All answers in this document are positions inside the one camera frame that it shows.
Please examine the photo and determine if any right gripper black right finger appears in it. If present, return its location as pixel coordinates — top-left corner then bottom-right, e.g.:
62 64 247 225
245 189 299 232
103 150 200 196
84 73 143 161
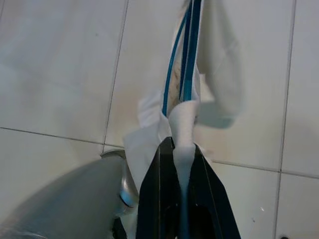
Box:
186 144 242 239

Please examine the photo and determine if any blue plastic hanger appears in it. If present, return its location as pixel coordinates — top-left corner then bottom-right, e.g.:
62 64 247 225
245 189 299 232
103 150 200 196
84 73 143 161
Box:
161 0 203 118

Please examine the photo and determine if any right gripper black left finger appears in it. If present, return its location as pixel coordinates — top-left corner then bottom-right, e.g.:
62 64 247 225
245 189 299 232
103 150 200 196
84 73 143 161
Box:
136 136 185 239

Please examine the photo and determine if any white shirt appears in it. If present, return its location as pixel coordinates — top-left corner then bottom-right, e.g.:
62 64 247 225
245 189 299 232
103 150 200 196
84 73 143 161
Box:
123 0 247 239

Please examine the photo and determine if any silver robot leg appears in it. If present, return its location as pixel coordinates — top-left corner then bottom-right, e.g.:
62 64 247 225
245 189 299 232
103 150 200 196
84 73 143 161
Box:
0 149 139 239

